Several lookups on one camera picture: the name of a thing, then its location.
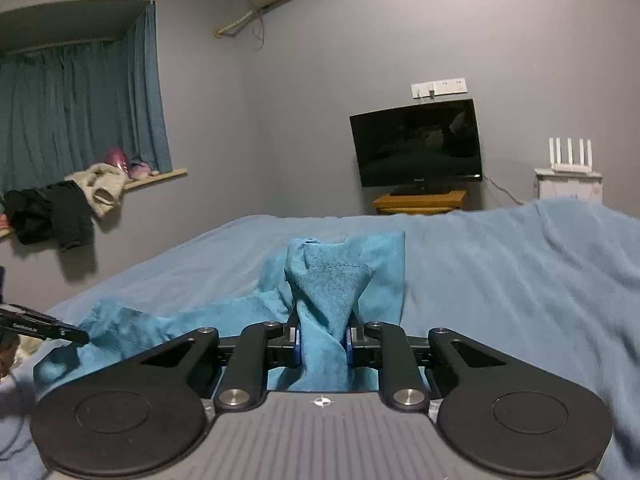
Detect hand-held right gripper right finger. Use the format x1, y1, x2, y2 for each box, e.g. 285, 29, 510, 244
345, 321, 507, 411

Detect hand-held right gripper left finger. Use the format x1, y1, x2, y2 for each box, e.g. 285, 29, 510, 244
134, 320, 304, 411

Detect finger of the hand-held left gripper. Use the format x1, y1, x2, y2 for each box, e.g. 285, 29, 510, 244
59, 325, 92, 347

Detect teal zip jacket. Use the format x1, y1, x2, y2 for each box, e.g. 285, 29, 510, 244
33, 230, 426, 393

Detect black clothes pile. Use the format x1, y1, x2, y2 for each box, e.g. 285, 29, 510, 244
3, 180, 96, 253

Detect beige fleece garment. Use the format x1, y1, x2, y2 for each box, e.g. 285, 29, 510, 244
64, 162, 129, 219

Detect wooden television stand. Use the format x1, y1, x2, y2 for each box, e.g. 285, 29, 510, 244
372, 189, 469, 216

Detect blue bed blanket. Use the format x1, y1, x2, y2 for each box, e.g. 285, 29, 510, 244
0, 197, 640, 480

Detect wooden window sill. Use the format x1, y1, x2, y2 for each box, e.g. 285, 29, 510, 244
0, 168, 189, 239

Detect pink round object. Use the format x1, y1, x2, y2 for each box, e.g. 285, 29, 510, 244
106, 147, 132, 179

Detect teal curtain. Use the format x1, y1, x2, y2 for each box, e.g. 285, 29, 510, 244
0, 2, 174, 197

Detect black flat screen television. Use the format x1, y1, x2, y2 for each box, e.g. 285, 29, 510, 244
349, 98, 484, 190

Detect white router with antennas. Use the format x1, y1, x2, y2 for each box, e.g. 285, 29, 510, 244
548, 137, 595, 174

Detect beige air conditioner pipe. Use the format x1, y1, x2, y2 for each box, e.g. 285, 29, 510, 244
213, 9, 263, 40

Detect grey power cable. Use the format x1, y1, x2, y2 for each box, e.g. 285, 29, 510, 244
482, 176, 526, 207

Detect white wall socket strip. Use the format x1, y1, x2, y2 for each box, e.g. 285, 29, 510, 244
411, 78, 469, 99

